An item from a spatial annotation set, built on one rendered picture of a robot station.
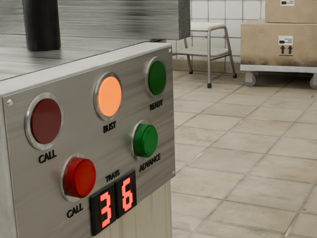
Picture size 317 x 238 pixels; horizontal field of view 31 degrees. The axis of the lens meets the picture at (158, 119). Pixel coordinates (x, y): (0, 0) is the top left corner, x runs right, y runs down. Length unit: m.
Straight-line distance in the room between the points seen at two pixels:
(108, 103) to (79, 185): 0.07
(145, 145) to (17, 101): 0.16
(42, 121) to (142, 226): 0.25
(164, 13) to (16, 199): 0.27
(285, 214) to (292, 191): 0.22
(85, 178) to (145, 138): 0.09
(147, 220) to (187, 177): 1.91
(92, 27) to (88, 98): 0.19
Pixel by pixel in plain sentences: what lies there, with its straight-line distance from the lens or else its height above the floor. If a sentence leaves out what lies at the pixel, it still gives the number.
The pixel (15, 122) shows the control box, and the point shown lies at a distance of 0.38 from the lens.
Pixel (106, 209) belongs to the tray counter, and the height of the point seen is 0.72.
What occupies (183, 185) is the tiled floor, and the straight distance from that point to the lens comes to 2.43.
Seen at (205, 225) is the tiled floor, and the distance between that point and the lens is 2.08.
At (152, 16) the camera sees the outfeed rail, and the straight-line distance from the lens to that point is 0.58.
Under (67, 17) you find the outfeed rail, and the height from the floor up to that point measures 0.86.
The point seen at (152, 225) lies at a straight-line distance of 0.63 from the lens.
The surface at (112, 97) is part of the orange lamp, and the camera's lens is 0.46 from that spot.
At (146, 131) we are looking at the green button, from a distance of 0.50.
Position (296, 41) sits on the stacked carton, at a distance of 4.15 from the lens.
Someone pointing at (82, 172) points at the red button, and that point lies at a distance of 0.43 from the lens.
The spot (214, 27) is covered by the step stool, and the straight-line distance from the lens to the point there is 4.29.
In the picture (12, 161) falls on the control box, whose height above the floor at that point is 0.79.
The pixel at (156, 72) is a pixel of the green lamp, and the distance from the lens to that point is 0.52.
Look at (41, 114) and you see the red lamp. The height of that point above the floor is 0.82.
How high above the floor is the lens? 0.91
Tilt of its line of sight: 15 degrees down
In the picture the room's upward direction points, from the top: 2 degrees counter-clockwise
